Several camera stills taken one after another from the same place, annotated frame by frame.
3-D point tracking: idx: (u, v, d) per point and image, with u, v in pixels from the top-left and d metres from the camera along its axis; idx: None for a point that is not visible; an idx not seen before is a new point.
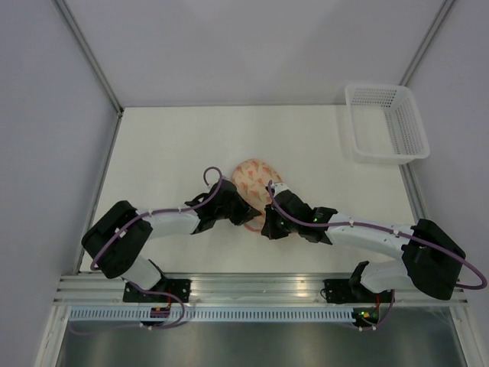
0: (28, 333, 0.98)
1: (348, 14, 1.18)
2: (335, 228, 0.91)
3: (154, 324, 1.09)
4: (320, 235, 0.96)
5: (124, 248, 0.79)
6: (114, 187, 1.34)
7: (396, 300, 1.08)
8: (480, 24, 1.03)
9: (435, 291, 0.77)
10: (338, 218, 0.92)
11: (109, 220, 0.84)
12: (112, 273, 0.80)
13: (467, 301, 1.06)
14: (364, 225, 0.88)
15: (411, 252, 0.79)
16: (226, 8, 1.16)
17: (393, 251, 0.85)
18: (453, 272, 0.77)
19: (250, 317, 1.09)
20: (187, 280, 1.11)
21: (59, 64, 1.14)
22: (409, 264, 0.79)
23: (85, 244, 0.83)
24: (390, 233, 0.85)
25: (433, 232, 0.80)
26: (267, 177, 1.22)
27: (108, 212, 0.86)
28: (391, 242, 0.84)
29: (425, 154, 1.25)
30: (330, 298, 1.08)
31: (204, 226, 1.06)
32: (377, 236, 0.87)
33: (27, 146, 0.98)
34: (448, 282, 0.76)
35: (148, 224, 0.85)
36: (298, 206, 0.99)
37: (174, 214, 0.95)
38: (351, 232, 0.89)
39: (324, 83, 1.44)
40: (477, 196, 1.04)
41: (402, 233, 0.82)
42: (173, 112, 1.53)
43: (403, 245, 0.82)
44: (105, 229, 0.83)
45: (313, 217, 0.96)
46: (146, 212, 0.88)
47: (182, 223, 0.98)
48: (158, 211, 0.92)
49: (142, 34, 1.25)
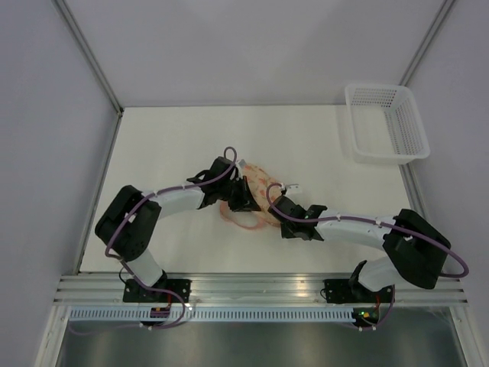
0: (27, 334, 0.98)
1: (348, 14, 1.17)
2: (323, 223, 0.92)
3: (154, 324, 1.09)
4: (312, 232, 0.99)
5: (137, 231, 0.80)
6: (114, 188, 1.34)
7: (396, 300, 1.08)
8: (480, 24, 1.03)
9: (418, 280, 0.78)
10: (328, 214, 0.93)
11: (118, 206, 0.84)
12: (129, 256, 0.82)
13: (467, 301, 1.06)
14: (351, 219, 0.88)
15: (393, 241, 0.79)
16: (226, 8, 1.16)
17: (377, 241, 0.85)
18: (436, 261, 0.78)
19: (250, 317, 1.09)
20: (187, 280, 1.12)
21: (59, 64, 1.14)
22: (391, 254, 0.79)
23: (98, 232, 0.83)
24: (373, 224, 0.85)
25: (414, 222, 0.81)
26: (251, 174, 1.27)
27: (114, 199, 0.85)
28: (374, 232, 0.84)
29: (425, 154, 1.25)
30: (330, 298, 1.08)
31: (209, 200, 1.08)
32: (361, 228, 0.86)
33: (27, 146, 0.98)
34: (430, 271, 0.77)
35: (157, 204, 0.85)
36: (289, 206, 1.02)
37: (178, 191, 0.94)
38: (340, 226, 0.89)
39: (325, 83, 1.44)
40: (477, 196, 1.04)
41: (384, 223, 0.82)
42: (172, 112, 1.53)
43: (385, 234, 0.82)
44: (116, 215, 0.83)
45: (304, 215, 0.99)
46: (151, 194, 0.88)
47: (187, 199, 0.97)
48: (163, 190, 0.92)
49: (143, 34, 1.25)
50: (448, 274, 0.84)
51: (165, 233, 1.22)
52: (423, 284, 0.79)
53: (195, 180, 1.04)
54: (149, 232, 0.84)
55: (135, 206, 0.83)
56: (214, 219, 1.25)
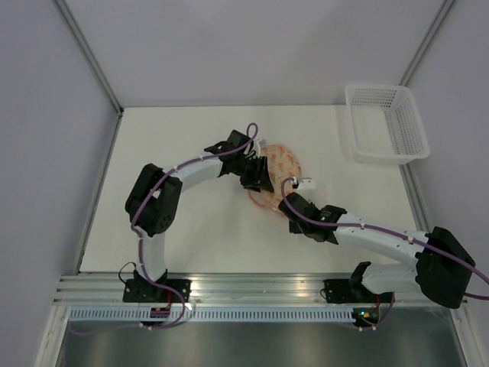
0: (27, 334, 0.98)
1: (348, 14, 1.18)
2: (344, 228, 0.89)
3: (154, 324, 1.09)
4: (326, 234, 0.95)
5: (163, 204, 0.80)
6: (114, 187, 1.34)
7: (396, 300, 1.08)
8: (480, 24, 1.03)
9: (444, 300, 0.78)
10: (348, 219, 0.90)
11: (143, 183, 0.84)
12: (157, 229, 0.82)
13: (467, 301, 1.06)
14: (375, 229, 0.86)
15: (425, 261, 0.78)
16: (225, 8, 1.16)
17: (405, 258, 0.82)
18: (464, 282, 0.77)
19: (250, 317, 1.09)
20: (187, 280, 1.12)
21: (60, 66, 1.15)
22: (422, 274, 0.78)
23: (127, 209, 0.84)
24: (403, 239, 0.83)
25: (448, 241, 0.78)
26: (286, 164, 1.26)
27: (140, 178, 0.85)
28: (404, 249, 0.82)
29: (425, 154, 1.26)
30: (330, 298, 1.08)
31: (227, 169, 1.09)
32: (390, 241, 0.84)
33: (27, 146, 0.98)
34: (458, 292, 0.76)
35: (179, 180, 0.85)
36: (303, 204, 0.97)
37: (198, 164, 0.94)
38: (363, 234, 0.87)
39: (324, 83, 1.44)
40: (477, 196, 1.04)
41: (416, 241, 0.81)
42: (172, 112, 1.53)
43: (417, 253, 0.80)
44: (142, 192, 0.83)
45: (320, 215, 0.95)
46: (172, 169, 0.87)
47: (206, 171, 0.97)
48: (183, 165, 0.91)
49: (142, 34, 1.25)
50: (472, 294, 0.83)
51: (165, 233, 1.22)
52: (448, 305, 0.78)
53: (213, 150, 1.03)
54: (175, 206, 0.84)
55: (160, 182, 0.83)
56: (215, 219, 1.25)
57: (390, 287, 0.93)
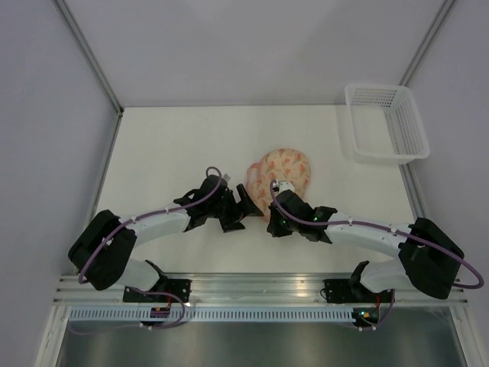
0: (27, 334, 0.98)
1: (348, 14, 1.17)
2: (334, 227, 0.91)
3: (154, 324, 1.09)
4: (320, 235, 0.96)
5: (111, 259, 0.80)
6: (114, 188, 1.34)
7: (396, 300, 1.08)
8: (480, 24, 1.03)
9: (432, 290, 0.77)
10: (338, 217, 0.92)
11: (93, 232, 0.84)
12: (102, 283, 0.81)
13: (467, 301, 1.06)
14: (363, 225, 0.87)
15: (408, 250, 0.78)
16: (225, 8, 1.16)
17: (390, 249, 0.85)
18: (451, 271, 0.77)
19: (250, 317, 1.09)
20: (187, 280, 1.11)
21: (59, 65, 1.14)
22: (406, 264, 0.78)
23: (72, 258, 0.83)
24: (387, 232, 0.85)
25: (431, 231, 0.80)
26: (293, 172, 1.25)
27: (91, 225, 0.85)
28: (389, 241, 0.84)
29: (425, 154, 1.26)
30: (330, 298, 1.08)
31: (197, 222, 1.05)
32: (375, 235, 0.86)
33: (27, 146, 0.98)
34: (445, 281, 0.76)
35: (133, 232, 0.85)
36: (298, 205, 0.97)
37: (160, 216, 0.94)
38: (351, 230, 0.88)
39: (324, 83, 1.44)
40: (478, 196, 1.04)
41: (399, 232, 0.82)
42: (172, 112, 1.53)
43: (400, 242, 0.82)
44: (90, 241, 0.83)
45: (312, 215, 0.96)
46: (129, 220, 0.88)
47: (170, 223, 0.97)
48: (143, 216, 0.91)
49: (142, 34, 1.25)
50: (466, 286, 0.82)
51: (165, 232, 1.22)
52: (438, 296, 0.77)
53: (182, 202, 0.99)
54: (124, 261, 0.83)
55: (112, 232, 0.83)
56: (213, 220, 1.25)
57: (389, 285, 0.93)
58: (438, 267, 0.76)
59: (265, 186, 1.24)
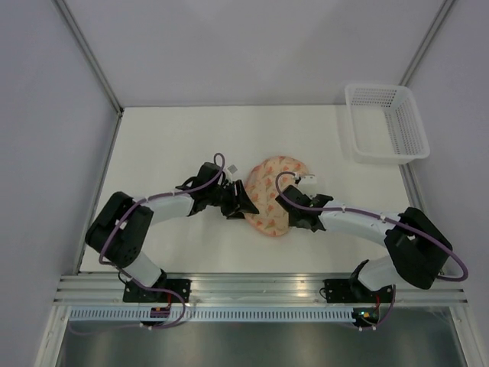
0: (27, 334, 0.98)
1: (348, 14, 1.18)
2: (328, 212, 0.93)
3: (154, 324, 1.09)
4: (314, 221, 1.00)
5: (136, 233, 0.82)
6: (113, 188, 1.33)
7: (396, 300, 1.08)
8: (480, 24, 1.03)
9: (415, 278, 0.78)
10: (335, 204, 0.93)
11: (109, 212, 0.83)
12: (123, 262, 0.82)
13: (467, 301, 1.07)
14: (354, 212, 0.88)
15: (395, 235, 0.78)
16: (225, 8, 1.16)
17: (377, 235, 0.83)
18: (435, 260, 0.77)
19: (250, 317, 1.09)
20: (187, 280, 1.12)
21: (60, 66, 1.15)
22: (391, 250, 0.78)
23: (89, 241, 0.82)
24: (377, 219, 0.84)
25: (419, 220, 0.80)
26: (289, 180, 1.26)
27: (106, 206, 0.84)
28: (377, 226, 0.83)
29: (426, 154, 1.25)
30: (330, 298, 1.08)
31: (199, 208, 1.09)
32: (364, 221, 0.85)
33: (27, 146, 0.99)
34: (428, 271, 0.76)
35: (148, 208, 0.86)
36: (296, 195, 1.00)
37: (169, 198, 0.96)
38: (344, 217, 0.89)
39: (324, 83, 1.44)
40: (477, 195, 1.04)
41: (388, 219, 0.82)
42: (172, 112, 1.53)
43: (387, 229, 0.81)
44: (108, 222, 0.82)
45: (309, 203, 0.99)
46: (143, 199, 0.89)
47: (177, 206, 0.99)
48: (154, 196, 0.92)
49: (142, 34, 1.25)
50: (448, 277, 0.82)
51: (164, 232, 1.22)
52: (418, 284, 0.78)
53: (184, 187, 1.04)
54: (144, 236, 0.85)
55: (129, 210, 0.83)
56: (212, 219, 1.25)
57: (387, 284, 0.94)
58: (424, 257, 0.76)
59: (259, 192, 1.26)
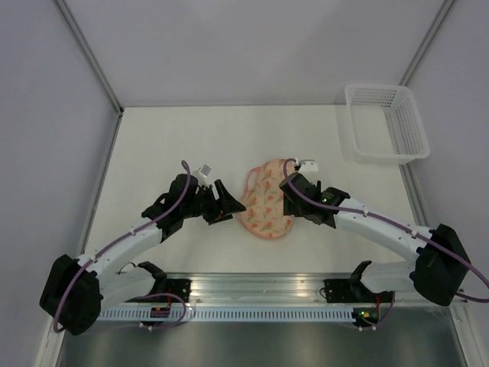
0: (26, 334, 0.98)
1: (348, 14, 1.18)
2: (345, 212, 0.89)
3: (154, 324, 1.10)
4: (325, 216, 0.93)
5: (82, 307, 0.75)
6: (113, 188, 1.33)
7: (396, 300, 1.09)
8: (480, 24, 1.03)
9: (437, 297, 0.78)
10: (351, 204, 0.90)
11: (54, 280, 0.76)
12: (79, 328, 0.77)
13: (467, 301, 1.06)
14: (378, 219, 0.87)
15: (427, 255, 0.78)
16: (226, 8, 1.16)
17: (404, 251, 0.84)
18: (458, 280, 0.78)
19: (250, 317, 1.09)
20: (187, 280, 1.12)
21: (59, 65, 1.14)
22: (419, 267, 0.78)
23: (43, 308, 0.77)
24: (406, 232, 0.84)
25: (451, 240, 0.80)
26: None
27: (50, 274, 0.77)
28: (406, 241, 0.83)
29: (426, 154, 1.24)
30: (330, 298, 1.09)
31: (173, 229, 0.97)
32: (392, 232, 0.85)
33: (27, 146, 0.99)
34: (450, 290, 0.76)
35: (94, 274, 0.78)
36: (306, 185, 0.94)
37: (125, 244, 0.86)
38: (364, 222, 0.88)
39: (324, 83, 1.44)
40: (478, 196, 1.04)
41: (419, 235, 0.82)
42: (172, 112, 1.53)
43: (419, 248, 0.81)
44: (55, 290, 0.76)
45: (321, 197, 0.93)
46: (89, 261, 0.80)
47: (140, 246, 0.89)
48: (103, 251, 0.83)
49: (142, 34, 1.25)
50: (470, 297, 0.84)
51: None
52: (438, 301, 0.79)
53: (151, 209, 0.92)
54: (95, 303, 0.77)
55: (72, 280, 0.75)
56: None
57: (389, 286, 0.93)
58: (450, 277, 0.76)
59: (257, 194, 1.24)
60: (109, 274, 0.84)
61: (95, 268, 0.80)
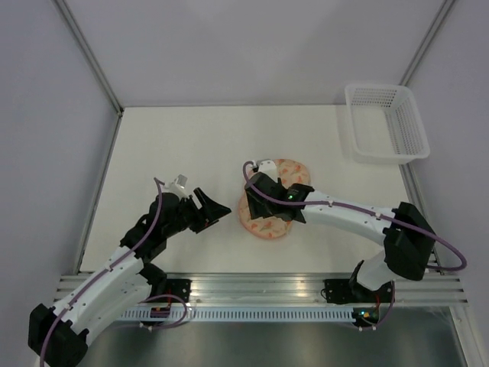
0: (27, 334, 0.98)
1: (348, 14, 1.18)
2: (312, 207, 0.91)
3: (154, 324, 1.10)
4: (294, 213, 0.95)
5: (62, 352, 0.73)
6: (113, 188, 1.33)
7: (396, 300, 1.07)
8: (479, 25, 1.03)
9: (410, 273, 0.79)
10: (316, 197, 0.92)
11: (35, 328, 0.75)
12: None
13: (467, 301, 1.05)
14: (342, 206, 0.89)
15: (393, 233, 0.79)
16: (225, 8, 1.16)
17: (372, 233, 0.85)
18: (428, 254, 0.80)
19: (250, 317, 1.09)
20: (187, 280, 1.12)
21: (59, 65, 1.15)
22: (388, 248, 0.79)
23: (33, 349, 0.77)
24: (371, 215, 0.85)
25: (412, 215, 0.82)
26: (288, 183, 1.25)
27: (30, 321, 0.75)
28: (372, 224, 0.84)
29: (426, 154, 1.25)
30: (330, 298, 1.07)
31: (155, 252, 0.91)
32: (357, 218, 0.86)
33: (27, 146, 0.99)
34: (421, 264, 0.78)
35: (71, 323, 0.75)
36: (270, 184, 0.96)
37: (103, 280, 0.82)
38: (331, 211, 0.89)
39: (324, 83, 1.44)
40: (477, 196, 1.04)
41: (383, 215, 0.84)
42: (172, 112, 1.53)
43: (384, 228, 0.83)
44: (38, 336, 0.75)
45: (286, 195, 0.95)
46: (64, 310, 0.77)
47: (122, 279, 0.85)
48: (79, 295, 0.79)
49: (142, 34, 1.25)
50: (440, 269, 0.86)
51: None
52: (412, 278, 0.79)
53: (128, 235, 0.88)
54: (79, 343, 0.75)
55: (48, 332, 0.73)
56: None
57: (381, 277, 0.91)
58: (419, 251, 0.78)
59: None
60: (90, 315, 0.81)
61: (69, 317, 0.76)
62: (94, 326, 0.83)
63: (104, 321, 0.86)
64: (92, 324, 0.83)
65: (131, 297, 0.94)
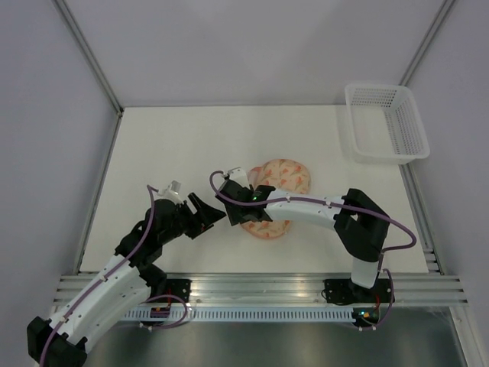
0: None
1: (348, 14, 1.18)
2: (273, 205, 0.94)
3: (154, 324, 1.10)
4: (260, 213, 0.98)
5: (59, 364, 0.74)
6: (113, 188, 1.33)
7: (396, 300, 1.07)
8: (479, 25, 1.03)
9: (367, 255, 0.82)
10: (278, 195, 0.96)
11: (32, 341, 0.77)
12: None
13: (467, 301, 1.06)
14: (299, 200, 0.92)
15: (342, 219, 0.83)
16: (225, 8, 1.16)
17: (326, 221, 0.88)
18: (383, 235, 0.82)
19: (250, 317, 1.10)
20: (187, 280, 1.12)
21: (59, 64, 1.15)
22: (341, 233, 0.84)
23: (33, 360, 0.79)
24: (322, 204, 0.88)
25: (360, 198, 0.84)
26: (287, 183, 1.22)
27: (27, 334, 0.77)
28: (323, 212, 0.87)
29: (425, 154, 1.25)
30: (330, 298, 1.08)
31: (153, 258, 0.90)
32: (312, 209, 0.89)
33: (27, 146, 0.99)
34: (374, 245, 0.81)
35: (67, 335, 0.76)
36: (237, 189, 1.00)
37: (98, 290, 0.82)
38: (289, 206, 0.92)
39: (324, 83, 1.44)
40: (477, 196, 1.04)
41: (334, 203, 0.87)
42: (172, 112, 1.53)
43: (335, 214, 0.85)
44: (36, 349, 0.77)
45: (252, 196, 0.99)
46: (59, 323, 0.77)
47: (117, 288, 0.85)
48: (74, 306, 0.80)
49: (141, 34, 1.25)
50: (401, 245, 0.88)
51: None
52: (370, 258, 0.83)
53: (124, 243, 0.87)
54: (76, 355, 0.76)
55: (45, 345, 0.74)
56: None
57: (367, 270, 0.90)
58: (368, 232, 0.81)
59: None
60: (87, 324, 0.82)
61: (66, 330, 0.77)
62: (92, 332, 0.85)
63: (102, 327, 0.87)
64: (90, 331, 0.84)
65: (130, 300, 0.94)
